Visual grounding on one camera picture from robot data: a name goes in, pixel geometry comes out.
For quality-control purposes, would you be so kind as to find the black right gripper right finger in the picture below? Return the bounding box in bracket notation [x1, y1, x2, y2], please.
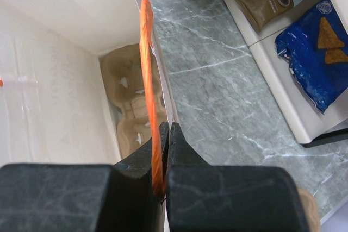
[166, 123, 310, 231]

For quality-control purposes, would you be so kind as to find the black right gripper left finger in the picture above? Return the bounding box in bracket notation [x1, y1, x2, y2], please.
[0, 122, 170, 232]

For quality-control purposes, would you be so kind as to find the white Cream Bear paper bag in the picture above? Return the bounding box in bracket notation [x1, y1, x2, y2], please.
[0, 0, 180, 208]

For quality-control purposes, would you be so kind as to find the brown cardboard cup carrier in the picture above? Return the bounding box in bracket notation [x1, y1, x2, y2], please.
[297, 187, 321, 232]
[101, 44, 152, 158]

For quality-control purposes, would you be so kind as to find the cream black three-tier shelf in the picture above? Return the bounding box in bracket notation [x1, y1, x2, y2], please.
[224, 0, 347, 148]

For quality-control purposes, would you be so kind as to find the blue chips bag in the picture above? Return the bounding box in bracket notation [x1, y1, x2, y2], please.
[275, 0, 347, 113]

